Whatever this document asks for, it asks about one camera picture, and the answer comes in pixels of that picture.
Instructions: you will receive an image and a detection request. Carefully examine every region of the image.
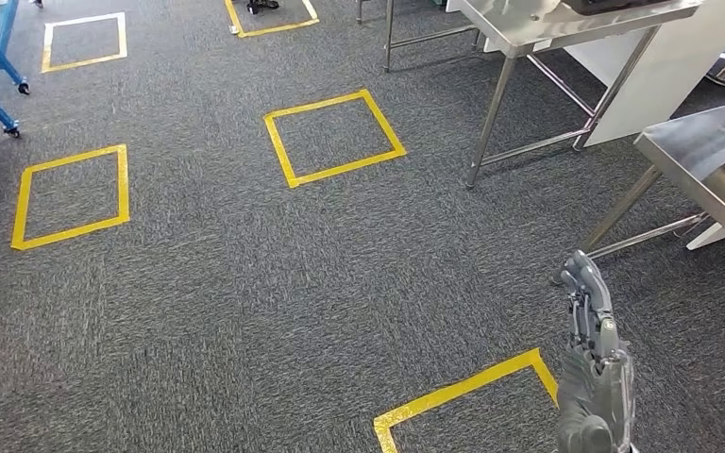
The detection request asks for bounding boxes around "yellow floor tape square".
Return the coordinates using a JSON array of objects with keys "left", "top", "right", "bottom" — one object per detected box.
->
[
  {"left": 373, "top": 347, "right": 561, "bottom": 453},
  {"left": 225, "top": 0, "right": 321, "bottom": 39}
]

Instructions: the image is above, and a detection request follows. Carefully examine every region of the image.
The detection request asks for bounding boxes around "stainless steel workbench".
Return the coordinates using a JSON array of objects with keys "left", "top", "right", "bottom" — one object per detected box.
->
[
  {"left": 356, "top": 0, "right": 485, "bottom": 73},
  {"left": 578, "top": 94, "right": 725, "bottom": 264},
  {"left": 459, "top": 0, "right": 704, "bottom": 190}
]

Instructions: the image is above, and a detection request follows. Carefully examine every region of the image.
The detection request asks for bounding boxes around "white cabinet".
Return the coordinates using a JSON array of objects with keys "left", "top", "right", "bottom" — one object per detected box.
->
[{"left": 484, "top": 0, "right": 725, "bottom": 149}]

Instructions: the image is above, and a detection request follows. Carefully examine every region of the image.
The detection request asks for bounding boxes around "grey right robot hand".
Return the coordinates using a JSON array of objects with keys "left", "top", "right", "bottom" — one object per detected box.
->
[{"left": 549, "top": 249, "right": 639, "bottom": 453}]

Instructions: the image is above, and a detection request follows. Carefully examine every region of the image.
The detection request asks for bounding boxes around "black plastic plate frame part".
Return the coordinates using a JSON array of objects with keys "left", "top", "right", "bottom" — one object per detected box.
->
[{"left": 561, "top": 0, "right": 673, "bottom": 17}]

